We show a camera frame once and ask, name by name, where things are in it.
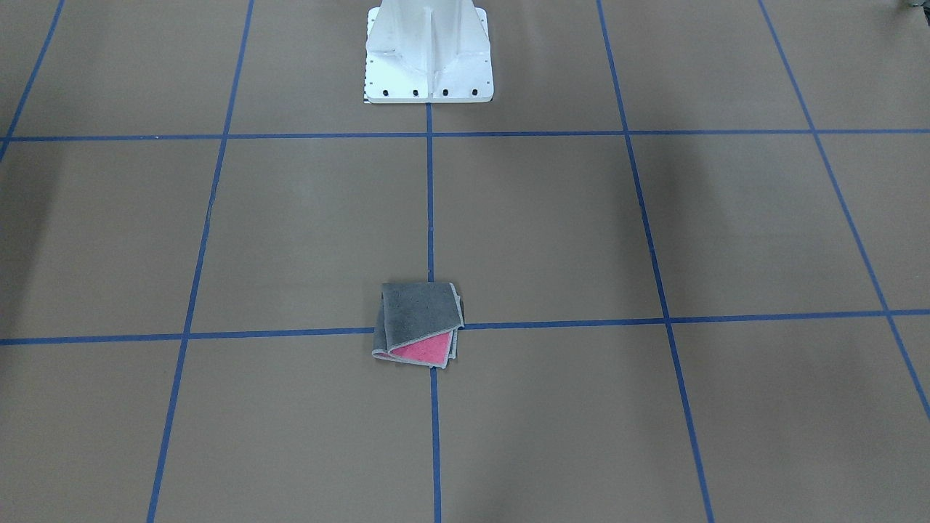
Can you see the pink towel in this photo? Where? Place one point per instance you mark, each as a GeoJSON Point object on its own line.
{"type": "Point", "coordinates": [418, 323]}

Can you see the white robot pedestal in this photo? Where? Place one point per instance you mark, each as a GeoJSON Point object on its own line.
{"type": "Point", "coordinates": [428, 52]}

